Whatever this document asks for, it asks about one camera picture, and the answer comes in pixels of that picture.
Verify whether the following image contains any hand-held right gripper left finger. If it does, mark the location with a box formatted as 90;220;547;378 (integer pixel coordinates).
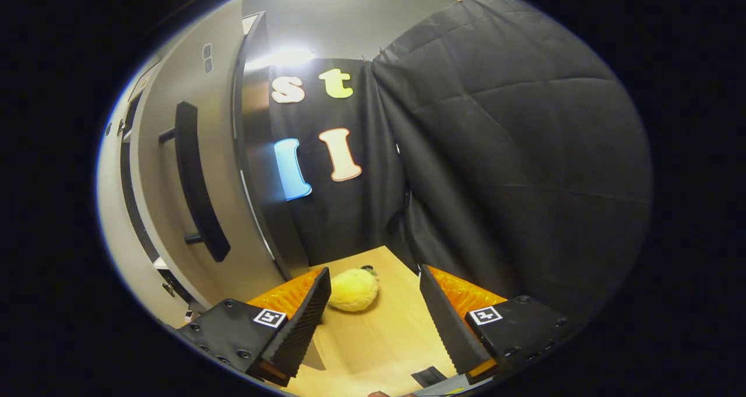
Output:
175;267;332;386

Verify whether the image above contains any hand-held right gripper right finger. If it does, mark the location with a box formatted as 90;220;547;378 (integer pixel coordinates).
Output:
420;264;575;385

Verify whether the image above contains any white cabinet door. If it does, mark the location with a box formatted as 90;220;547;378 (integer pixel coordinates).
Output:
96;91;190;328
129;0;277;311

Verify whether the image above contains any white cabinet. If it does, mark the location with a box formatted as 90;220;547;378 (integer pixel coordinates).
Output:
119;11;311;304

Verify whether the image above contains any small black flat piece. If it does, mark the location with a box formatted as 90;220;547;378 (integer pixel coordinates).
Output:
411;366;447;388

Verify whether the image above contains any yellow plush fruit toy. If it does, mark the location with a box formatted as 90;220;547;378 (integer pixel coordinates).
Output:
328;267;379;312

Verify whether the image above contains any black backdrop cloth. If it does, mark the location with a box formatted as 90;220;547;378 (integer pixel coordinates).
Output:
268;56;409;266

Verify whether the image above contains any quilted dark grey cloth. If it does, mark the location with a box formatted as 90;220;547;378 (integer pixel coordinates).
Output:
370;0;653;328

